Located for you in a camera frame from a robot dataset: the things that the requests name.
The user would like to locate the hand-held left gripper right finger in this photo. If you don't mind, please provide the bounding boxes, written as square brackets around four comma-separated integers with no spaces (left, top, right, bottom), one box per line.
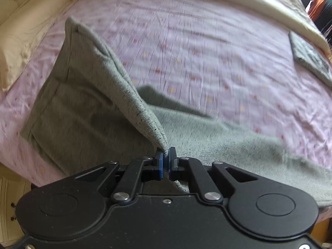
[167,148,260,202]

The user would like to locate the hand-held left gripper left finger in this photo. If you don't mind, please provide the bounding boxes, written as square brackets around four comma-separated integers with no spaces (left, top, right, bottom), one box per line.
[75,152,165,203]

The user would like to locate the grey pants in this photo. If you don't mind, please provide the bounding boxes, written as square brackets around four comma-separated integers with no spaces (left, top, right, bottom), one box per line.
[20,17,332,208]

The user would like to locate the pink patterned bed sheet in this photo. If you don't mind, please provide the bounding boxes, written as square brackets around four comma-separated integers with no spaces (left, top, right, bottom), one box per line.
[0,0,332,187]

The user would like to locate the white bedside cabinet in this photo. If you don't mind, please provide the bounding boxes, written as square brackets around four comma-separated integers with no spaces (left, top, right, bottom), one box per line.
[0,166,35,249]

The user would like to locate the folded dark grey cloth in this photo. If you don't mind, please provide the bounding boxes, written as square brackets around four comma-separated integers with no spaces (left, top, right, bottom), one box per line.
[289,31,332,88]

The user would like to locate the cream pillow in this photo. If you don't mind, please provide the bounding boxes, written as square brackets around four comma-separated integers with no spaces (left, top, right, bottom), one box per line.
[0,0,89,92]

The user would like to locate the hanging orange garment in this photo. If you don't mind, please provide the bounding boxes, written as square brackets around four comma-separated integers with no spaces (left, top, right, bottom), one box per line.
[307,0,328,22]

